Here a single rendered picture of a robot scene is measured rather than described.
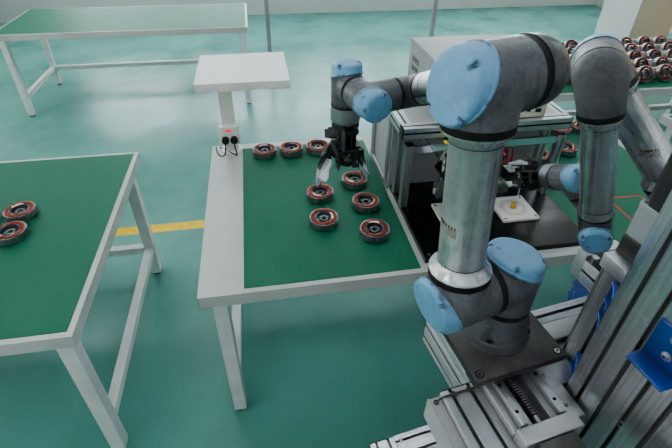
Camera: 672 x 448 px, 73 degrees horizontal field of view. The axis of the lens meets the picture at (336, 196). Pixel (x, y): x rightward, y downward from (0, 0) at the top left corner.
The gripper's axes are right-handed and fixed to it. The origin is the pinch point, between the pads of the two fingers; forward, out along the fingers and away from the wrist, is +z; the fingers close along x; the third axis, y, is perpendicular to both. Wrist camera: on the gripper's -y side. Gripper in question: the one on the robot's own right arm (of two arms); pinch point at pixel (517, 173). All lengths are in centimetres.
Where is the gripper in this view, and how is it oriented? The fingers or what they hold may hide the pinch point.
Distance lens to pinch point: 165.1
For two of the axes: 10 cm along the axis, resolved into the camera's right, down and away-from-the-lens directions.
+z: -1.5, -0.9, 9.8
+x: 0.8, 9.9, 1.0
